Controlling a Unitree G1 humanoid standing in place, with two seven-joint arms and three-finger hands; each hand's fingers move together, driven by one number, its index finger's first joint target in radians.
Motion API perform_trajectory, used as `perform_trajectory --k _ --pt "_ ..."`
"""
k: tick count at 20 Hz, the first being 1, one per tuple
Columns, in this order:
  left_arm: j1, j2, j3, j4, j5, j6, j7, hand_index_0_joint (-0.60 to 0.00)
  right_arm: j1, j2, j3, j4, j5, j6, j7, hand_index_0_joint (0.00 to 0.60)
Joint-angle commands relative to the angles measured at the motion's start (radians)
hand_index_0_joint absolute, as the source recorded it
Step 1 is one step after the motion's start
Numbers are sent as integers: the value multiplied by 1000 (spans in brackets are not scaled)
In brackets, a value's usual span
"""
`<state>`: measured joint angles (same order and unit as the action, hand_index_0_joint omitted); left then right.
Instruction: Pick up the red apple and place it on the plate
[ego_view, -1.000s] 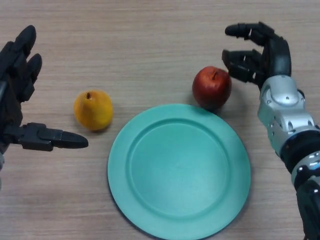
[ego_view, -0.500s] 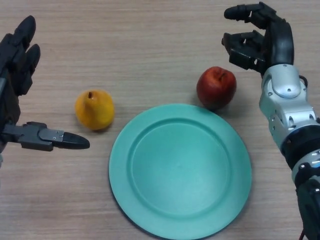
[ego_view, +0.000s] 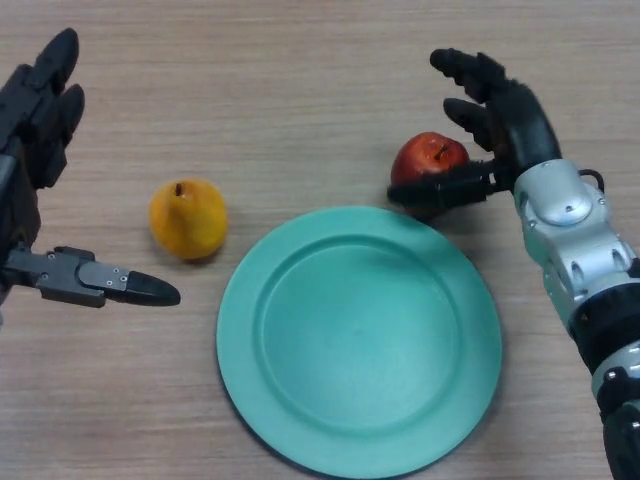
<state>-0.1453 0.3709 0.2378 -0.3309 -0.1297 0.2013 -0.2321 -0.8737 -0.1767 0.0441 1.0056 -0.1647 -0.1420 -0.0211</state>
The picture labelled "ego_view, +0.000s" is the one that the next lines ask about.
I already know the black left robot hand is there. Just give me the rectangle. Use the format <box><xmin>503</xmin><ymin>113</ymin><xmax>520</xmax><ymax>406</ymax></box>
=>
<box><xmin>0</xmin><ymin>27</ymin><xmax>182</xmax><ymax>309</ymax></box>

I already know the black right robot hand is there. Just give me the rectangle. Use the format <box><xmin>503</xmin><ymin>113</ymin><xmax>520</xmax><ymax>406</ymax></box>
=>
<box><xmin>386</xmin><ymin>47</ymin><xmax>564</xmax><ymax>210</ymax></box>

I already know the red apple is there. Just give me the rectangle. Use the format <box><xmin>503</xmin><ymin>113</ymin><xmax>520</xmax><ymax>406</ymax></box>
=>
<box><xmin>390</xmin><ymin>131</ymin><xmax>471</xmax><ymax>220</ymax></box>

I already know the green round plate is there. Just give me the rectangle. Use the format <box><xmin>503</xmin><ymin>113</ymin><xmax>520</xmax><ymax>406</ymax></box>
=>
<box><xmin>215</xmin><ymin>206</ymin><xmax>503</xmax><ymax>480</ymax></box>

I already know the yellow pear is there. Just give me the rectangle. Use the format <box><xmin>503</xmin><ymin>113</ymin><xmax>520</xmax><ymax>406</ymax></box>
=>
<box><xmin>148</xmin><ymin>178</ymin><xmax>230</xmax><ymax>261</ymax></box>

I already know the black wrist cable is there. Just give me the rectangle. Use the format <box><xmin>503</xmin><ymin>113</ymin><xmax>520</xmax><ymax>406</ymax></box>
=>
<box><xmin>577</xmin><ymin>168</ymin><xmax>606</xmax><ymax>191</ymax></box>

